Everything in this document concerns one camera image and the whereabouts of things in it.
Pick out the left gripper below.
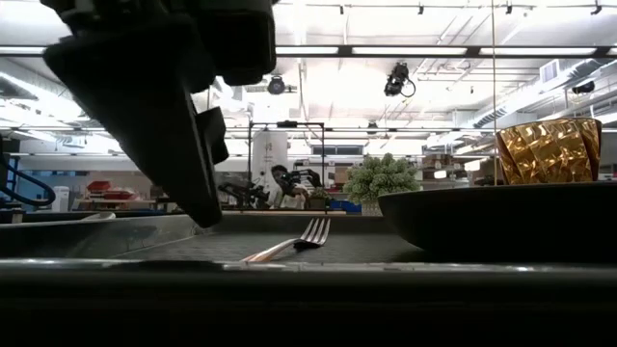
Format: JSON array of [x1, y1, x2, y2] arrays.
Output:
[[40, 0, 279, 228]]

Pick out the orange-handled metal fork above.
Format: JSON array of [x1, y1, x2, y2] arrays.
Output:
[[240, 217, 333, 264]]

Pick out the black round plate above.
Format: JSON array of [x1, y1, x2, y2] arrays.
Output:
[[377, 181, 617, 264]]

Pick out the amber faceted cup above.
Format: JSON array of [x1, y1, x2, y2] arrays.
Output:
[[496, 117, 604, 186]]

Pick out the black rectangular tray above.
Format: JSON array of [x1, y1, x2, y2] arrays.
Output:
[[0, 211, 617, 347]]

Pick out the white cylinder tank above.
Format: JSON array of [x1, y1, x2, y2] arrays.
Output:
[[250, 129, 290, 194]]

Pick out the red storage boxes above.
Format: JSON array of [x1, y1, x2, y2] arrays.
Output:
[[86, 180, 140, 201]]

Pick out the round black ceiling lamp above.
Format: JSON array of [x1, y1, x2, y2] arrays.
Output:
[[266, 75, 287, 96]]

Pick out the black metal stand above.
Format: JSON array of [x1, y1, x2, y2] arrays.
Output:
[[247, 120, 327, 212]]

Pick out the person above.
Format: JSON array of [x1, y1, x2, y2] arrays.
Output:
[[267, 164, 314, 211]]

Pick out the white container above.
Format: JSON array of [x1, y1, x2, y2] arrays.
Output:
[[50, 185, 71, 214]]

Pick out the small potted plant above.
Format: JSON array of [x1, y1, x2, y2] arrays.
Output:
[[308, 187, 332, 211]]

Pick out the blue storage box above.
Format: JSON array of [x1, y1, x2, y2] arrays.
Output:
[[330, 200, 363, 215]]

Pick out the green potted plant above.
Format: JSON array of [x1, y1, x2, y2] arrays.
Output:
[[342, 152, 421, 217]]

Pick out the dark blue cable loop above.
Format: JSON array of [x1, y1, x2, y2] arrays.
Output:
[[0, 139, 57, 209]]

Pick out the black overhead camera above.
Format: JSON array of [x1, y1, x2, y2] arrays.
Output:
[[383, 61, 417, 99]]

